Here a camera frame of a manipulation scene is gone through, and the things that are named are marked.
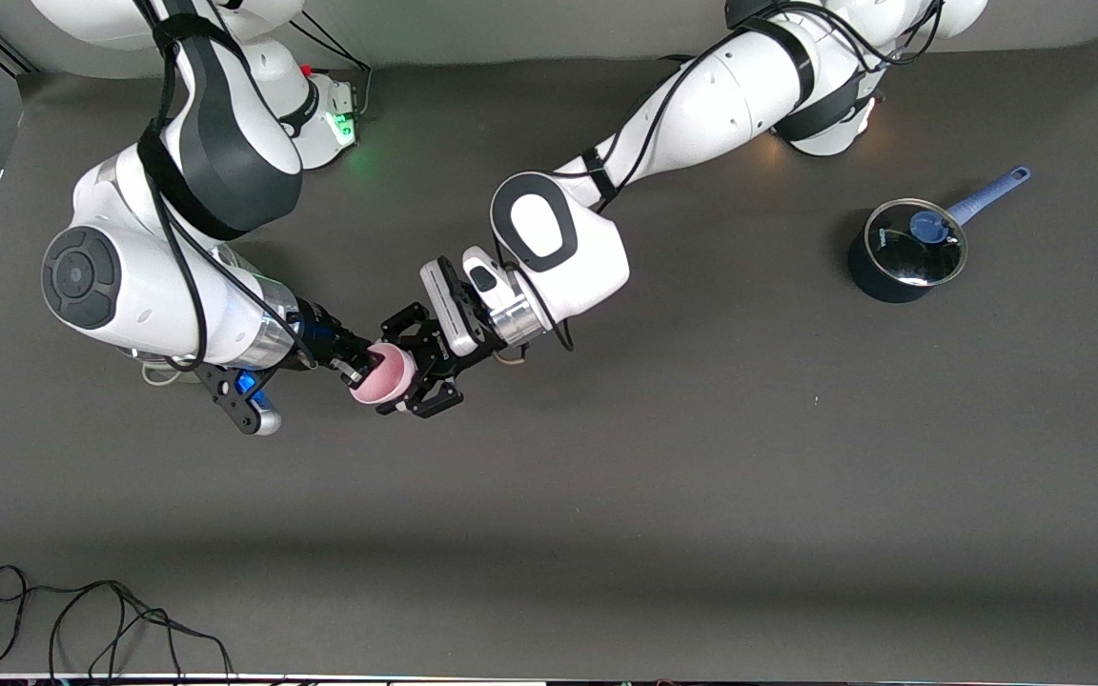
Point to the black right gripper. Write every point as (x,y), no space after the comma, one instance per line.
(324,340)

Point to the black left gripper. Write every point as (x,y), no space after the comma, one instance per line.
(432,344)

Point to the pink plastic cup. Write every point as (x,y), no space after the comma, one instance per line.
(387,381)

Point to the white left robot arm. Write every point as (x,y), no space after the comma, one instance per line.
(730,95)

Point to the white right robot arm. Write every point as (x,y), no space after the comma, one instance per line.
(149,286)

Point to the dark grey table cloth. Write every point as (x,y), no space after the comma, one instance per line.
(549,476)

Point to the dark blue saucepan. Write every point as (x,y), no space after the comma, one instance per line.
(878,286)

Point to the glass lid with blue knob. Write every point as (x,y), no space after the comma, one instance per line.
(902,252)

